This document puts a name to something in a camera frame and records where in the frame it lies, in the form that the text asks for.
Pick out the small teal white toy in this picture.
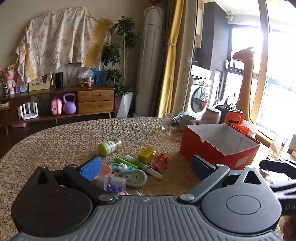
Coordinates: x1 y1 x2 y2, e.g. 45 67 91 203
110 162 130 173

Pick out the green capped bottle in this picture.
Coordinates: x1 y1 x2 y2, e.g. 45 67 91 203
97 138 122 156

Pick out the floral cloth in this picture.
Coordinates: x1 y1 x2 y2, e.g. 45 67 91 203
16 7 115 84

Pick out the white green marker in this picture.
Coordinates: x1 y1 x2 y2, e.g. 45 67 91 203
125 155 163 179

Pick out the red binder clip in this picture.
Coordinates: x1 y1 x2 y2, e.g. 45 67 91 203
154 151 169 173

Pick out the red cardboard box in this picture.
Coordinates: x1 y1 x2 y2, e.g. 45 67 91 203
180 123 261 170

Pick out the glass cup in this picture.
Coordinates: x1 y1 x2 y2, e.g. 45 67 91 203
161 113 174 131

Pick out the wooden sideboard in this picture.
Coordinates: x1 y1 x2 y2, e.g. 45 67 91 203
0 85 116 133

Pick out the pink toy case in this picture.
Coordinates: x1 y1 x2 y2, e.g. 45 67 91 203
50 97 63 115

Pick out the blue toy stool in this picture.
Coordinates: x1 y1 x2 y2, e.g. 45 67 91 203
91 68 103 85

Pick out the white router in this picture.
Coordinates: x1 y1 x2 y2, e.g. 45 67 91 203
17 102 38 120

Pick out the correction tape dispenser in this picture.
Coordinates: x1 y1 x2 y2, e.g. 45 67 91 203
116 169 148 188

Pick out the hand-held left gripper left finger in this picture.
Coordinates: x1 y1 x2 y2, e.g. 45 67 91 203
32 156 116 206

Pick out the white jug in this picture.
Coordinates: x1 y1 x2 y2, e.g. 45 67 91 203
200 107 222 126

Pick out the white planter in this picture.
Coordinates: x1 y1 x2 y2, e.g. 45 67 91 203
116 91 134 118

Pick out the green leafy plant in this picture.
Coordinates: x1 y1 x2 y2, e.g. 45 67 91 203
100 16 140 96

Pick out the green mug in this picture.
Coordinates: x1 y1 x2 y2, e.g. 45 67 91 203
179 114 196 131

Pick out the purple kettlebell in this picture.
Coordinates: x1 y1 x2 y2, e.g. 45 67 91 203
63 93 77 114

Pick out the tall white air conditioner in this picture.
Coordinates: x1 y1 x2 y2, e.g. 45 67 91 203
135 6 163 116

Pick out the pink doll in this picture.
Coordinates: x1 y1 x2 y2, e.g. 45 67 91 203
5 64 16 94

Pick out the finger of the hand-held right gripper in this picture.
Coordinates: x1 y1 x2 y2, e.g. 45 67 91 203
269 181 296 201
259 159 296 179

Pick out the pink bowl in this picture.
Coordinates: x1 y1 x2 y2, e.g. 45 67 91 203
94 163 113 181

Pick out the green orange tissue holder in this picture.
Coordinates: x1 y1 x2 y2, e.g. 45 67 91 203
215 104 245 127

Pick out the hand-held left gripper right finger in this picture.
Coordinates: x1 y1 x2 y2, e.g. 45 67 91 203
178 155 269 205

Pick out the black speaker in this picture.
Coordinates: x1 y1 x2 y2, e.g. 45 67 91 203
55 72 64 88

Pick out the orange white tissue packet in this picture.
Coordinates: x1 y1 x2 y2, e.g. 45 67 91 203
239 120 258 137

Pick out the picture frame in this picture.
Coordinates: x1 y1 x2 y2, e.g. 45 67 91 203
28 74 51 91

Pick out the yellow curtain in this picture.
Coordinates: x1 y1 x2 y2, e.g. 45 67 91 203
157 0 185 117

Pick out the clear plastic bag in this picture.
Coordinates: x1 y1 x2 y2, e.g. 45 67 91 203
77 68 94 88

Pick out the tan giraffe toy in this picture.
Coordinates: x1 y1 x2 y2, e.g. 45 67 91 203
232 47 255 122

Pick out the green highlighter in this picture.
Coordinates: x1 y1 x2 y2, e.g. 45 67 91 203
114 157 139 171

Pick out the washing machine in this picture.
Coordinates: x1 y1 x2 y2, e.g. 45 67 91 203
188 70 212 114

